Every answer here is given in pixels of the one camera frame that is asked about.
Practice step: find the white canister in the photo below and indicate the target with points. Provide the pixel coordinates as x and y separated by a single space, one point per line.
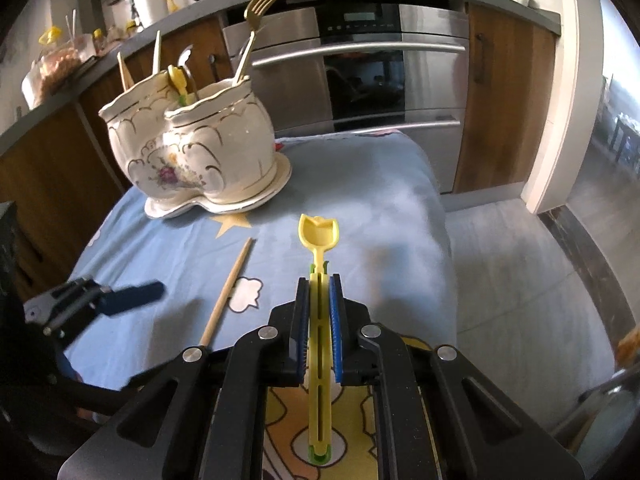
150 5

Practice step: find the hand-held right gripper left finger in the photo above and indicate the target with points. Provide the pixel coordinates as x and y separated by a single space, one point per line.
301 330

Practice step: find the small jar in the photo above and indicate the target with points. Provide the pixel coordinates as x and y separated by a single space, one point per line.
100 42

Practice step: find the silver spoon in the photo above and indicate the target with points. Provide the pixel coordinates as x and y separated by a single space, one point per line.
186 55

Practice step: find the wooden chopstick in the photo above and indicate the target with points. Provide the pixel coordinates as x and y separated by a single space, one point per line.
227 290
123 72

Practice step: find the cream chopstick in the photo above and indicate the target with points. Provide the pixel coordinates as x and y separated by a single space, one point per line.
157 55

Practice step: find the metal chair frame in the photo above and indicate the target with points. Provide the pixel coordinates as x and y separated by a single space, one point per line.
600 405

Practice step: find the wooden cabinet front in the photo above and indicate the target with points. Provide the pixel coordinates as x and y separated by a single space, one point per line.
500 110
50 185

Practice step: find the dark dining table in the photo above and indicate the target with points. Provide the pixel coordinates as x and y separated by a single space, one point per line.
625 135

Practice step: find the white floral ceramic utensil holder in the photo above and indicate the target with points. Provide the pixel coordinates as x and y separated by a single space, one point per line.
225 160

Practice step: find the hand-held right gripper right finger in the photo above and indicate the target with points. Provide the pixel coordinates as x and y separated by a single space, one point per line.
336 330

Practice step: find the stainless steel oven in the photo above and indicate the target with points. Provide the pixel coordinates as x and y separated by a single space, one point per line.
430 80

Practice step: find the gold fork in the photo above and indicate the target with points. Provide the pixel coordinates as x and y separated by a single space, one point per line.
260 7

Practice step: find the blue cartoon printed blanket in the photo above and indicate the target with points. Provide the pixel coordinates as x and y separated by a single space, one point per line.
350 185

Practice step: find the clear food container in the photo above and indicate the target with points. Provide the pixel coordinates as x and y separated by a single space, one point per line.
55 67

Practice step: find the yellow tulip-shaped plastic spoon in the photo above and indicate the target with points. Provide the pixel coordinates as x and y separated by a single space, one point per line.
319 232
176 76

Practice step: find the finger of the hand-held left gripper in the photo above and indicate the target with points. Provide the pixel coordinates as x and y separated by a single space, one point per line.
135 296

